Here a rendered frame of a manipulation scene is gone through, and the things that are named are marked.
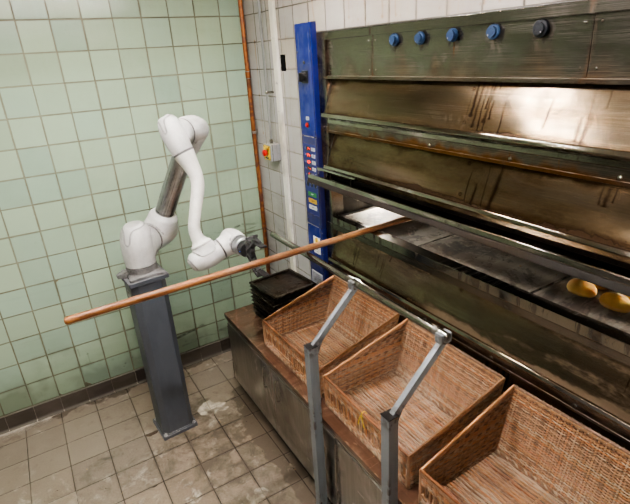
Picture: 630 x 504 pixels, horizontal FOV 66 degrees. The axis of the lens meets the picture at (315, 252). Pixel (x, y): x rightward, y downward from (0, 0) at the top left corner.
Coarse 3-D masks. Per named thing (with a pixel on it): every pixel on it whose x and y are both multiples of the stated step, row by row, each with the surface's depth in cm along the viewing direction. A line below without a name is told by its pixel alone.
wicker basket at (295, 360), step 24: (312, 288) 266; (336, 288) 269; (288, 312) 262; (312, 312) 270; (360, 312) 252; (384, 312) 236; (264, 336) 257; (312, 336) 263; (336, 336) 261; (360, 336) 252; (288, 360) 237; (336, 360) 215
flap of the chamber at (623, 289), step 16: (336, 192) 227; (352, 192) 217; (384, 208) 199; (432, 208) 201; (432, 224) 177; (480, 224) 179; (480, 240) 159; (528, 240) 162; (528, 256) 145; (576, 256) 147; (576, 272) 133; (624, 272) 135; (608, 288) 126; (624, 288) 122
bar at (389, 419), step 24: (288, 240) 236; (360, 288) 187; (336, 312) 191; (408, 312) 166; (312, 360) 190; (432, 360) 153; (312, 384) 194; (408, 384) 153; (312, 408) 199; (312, 432) 205; (384, 432) 153; (384, 456) 157; (384, 480) 161
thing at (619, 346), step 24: (336, 216) 264; (384, 240) 229; (432, 264) 204; (456, 264) 198; (480, 288) 184; (504, 288) 176; (552, 312) 159; (576, 312) 158; (600, 336) 147; (624, 336) 144
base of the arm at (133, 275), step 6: (156, 264) 252; (126, 270) 247; (132, 270) 244; (138, 270) 244; (144, 270) 245; (150, 270) 247; (156, 270) 250; (162, 270) 251; (120, 276) 245; (126, 276) 247; (132, 276) 244; (138, 276) 244; (144, 276) 245; (150, 276) 247; (132, 282) 242
